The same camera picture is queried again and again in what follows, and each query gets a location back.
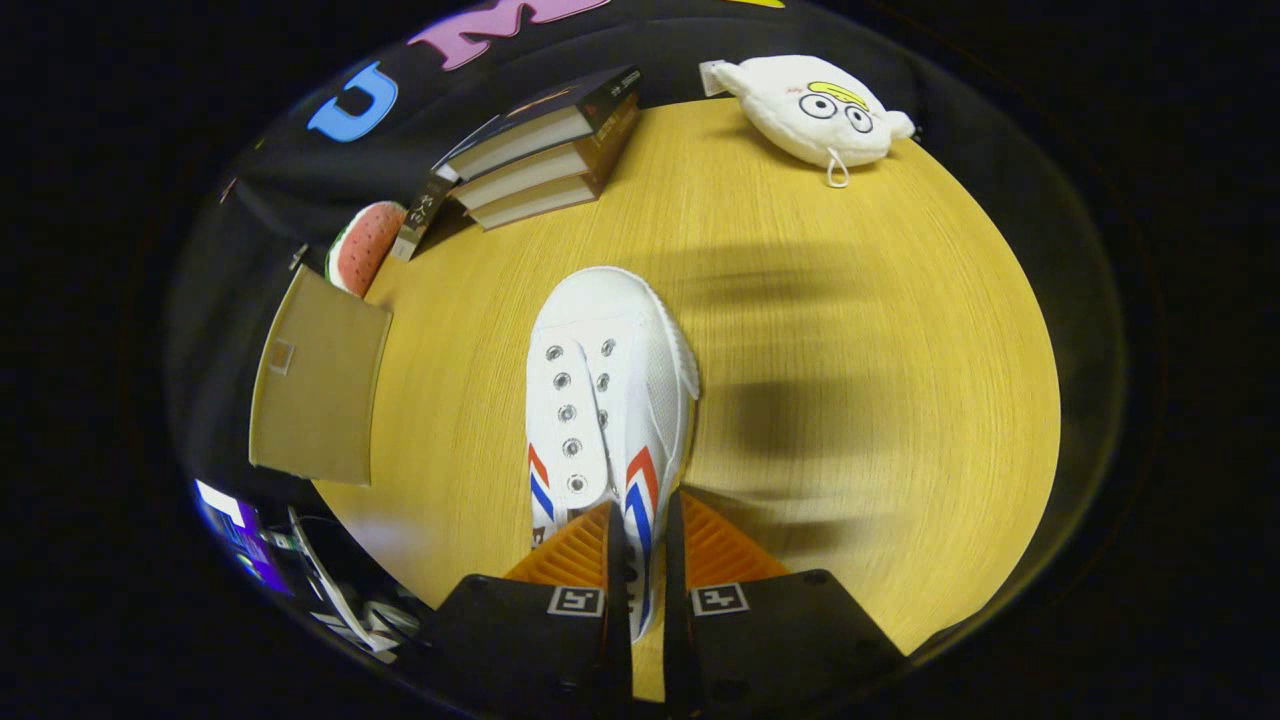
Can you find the black backdrop cloth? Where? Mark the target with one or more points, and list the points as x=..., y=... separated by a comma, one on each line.
x=660, y=40

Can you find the watermelon slice plush toy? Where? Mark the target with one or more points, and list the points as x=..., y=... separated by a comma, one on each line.
x=365, y=250

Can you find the white plush toy with eyes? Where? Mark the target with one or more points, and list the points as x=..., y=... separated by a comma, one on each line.
x=800, y=120

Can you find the black cover book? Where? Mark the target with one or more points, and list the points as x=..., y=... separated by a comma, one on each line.
x=530, y=130

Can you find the white canvas shoe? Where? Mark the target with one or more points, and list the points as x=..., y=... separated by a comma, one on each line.
x=610, y=350

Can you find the beige fabric storage box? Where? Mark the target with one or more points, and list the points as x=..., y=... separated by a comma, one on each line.
x=320, y=400

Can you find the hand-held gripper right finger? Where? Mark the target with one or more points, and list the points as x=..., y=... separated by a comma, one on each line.
x=675, y=600

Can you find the brown cover book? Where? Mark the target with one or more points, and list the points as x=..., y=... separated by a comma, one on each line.
x=535, y=203
x=530, y=172

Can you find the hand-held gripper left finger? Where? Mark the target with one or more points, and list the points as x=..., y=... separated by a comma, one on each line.
x=618, y=600

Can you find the white portrait cover book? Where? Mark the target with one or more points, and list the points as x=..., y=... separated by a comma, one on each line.
x=420, y=215

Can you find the lit computer screen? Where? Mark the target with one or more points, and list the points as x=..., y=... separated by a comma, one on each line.
x=240, y=535

